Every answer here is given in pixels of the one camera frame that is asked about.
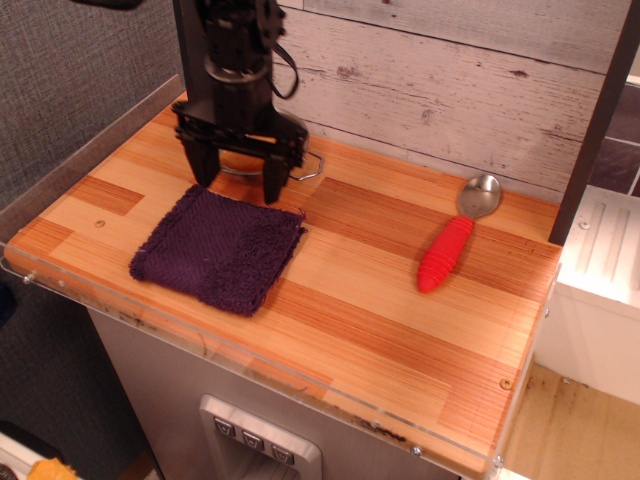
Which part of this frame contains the dark left vertical post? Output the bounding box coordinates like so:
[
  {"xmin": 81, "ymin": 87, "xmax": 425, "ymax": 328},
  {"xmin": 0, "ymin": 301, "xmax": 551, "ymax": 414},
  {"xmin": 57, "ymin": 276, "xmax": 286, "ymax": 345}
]
[{"xmin": 172, "ymin": 0, "xmax": 211, "ymax": 101}]

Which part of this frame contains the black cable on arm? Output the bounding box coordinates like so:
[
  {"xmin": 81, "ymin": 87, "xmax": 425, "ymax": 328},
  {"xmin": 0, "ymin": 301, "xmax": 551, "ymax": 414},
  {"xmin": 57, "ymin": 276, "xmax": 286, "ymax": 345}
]
[{"xmin": 269, "ymin": 42, "xmax": 300, "ymax": 101}]

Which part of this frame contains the clear acrylic front guard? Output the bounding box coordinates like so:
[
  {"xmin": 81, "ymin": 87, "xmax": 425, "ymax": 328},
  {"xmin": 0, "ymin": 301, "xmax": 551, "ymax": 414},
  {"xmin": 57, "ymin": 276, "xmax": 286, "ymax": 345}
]
[{"xmin": 1, "ymin": 246, "xmax": 503, "ymax": 479}]

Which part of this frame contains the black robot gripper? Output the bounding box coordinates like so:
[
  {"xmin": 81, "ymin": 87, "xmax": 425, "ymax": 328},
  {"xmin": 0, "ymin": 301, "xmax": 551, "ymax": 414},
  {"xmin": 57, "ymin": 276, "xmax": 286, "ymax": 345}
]
[{"xmin": 172, "ymin": 69, "xmax": 309, "ymax": 204}]

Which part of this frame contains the small metal bowl with handles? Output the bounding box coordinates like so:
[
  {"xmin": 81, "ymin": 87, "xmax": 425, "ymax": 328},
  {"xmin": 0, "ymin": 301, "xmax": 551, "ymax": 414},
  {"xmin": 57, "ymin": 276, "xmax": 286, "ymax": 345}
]
[{"xmin": 219, "ymin": 150, "xmax": 325, "ymax": 181}]

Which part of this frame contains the red handled metal spoon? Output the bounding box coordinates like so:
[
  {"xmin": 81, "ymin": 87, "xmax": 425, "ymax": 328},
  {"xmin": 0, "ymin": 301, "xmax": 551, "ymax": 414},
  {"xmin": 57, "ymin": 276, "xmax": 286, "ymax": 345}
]
[{"xmin": 416, "ymin": 174, "xmax": 501, "ymax": 293}]

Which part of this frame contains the dark vertical post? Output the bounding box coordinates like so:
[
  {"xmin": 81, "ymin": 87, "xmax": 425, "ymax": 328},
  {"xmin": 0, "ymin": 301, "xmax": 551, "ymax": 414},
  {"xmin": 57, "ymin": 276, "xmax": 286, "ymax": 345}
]
[
  {"xmin": 172, "ymin": 0, "xmax": 211, "ymax": 101},
  {"xmin": 548, "ymin": 0, "xmax": 639, "ymax": 246}
]

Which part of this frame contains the purple rag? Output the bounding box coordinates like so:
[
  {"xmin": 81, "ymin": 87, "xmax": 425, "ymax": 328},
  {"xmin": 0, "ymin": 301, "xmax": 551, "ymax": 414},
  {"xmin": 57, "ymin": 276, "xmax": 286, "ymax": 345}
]
[{"xmin": 129, "ymin": 185, "xmax": 306, "ymax": 317}]

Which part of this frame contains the clear acrylic left guard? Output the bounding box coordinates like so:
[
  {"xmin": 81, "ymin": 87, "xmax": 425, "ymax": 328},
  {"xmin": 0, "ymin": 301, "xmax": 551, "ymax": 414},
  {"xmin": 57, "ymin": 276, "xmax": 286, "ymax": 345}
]
[{"xmin": 1, "ymin": 74, "xmax": 184, "ymax": 245}]

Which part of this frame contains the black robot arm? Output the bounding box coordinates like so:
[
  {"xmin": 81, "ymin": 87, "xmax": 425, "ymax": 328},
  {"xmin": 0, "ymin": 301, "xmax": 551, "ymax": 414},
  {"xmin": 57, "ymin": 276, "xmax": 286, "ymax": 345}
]
[{"xmin": 172, "ymin": 1, "xmax": 309, "ymax": 204}]

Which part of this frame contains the yellow object bottom left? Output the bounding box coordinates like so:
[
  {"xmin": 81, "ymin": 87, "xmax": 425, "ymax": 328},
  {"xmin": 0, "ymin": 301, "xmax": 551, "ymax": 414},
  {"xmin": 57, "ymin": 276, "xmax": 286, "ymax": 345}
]
[{"xmin": 26, "ymin": 458, "xmax": 78, "ymax": 480}]

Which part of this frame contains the silver dispenser button panel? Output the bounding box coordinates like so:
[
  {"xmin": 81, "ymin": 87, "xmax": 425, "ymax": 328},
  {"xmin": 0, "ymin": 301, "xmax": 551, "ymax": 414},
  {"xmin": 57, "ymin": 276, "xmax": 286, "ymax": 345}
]
[{"xmin": 199, "ymin": 394, "xmax": 323, "ymax": 480}]

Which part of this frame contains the dark right vertical post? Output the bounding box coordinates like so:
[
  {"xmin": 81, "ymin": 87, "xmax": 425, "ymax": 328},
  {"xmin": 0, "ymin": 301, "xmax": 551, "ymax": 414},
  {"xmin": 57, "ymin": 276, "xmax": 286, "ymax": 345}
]
[{"xmin": 548, "ymin": 0, "xmax": 639, "ymax": 246}]

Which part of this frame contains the clear acrylic guard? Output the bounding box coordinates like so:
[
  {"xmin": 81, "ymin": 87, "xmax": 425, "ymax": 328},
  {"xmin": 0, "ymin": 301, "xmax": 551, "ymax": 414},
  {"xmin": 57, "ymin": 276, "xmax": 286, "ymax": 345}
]
[
  {"xmin": 1, "ymin": 246, "xmax": 503, "ymax": 479},
  {"xmin": 1, "ymin": 74, "xmax": 184, "ymax": 245}
]

